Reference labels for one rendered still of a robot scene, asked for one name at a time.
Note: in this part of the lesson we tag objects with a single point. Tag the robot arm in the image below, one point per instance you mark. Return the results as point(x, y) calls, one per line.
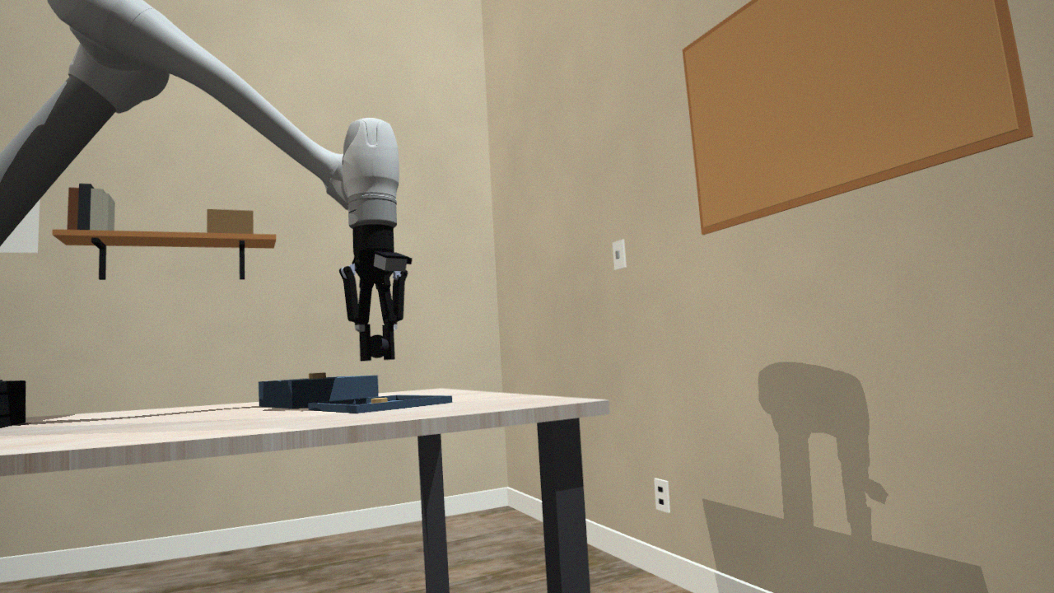
point(108, 75)

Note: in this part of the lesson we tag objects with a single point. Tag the dark grey ball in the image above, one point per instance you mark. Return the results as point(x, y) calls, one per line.
point(379, 346)

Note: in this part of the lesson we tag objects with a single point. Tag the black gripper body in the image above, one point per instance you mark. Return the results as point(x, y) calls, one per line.
point(367, 239)

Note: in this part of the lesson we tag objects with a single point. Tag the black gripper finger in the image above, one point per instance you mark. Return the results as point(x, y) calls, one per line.
point(391, 315)
point(359, 313)

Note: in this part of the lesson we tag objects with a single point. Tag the blue rectangular tray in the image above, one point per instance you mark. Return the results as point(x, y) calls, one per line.
point(381, 403)

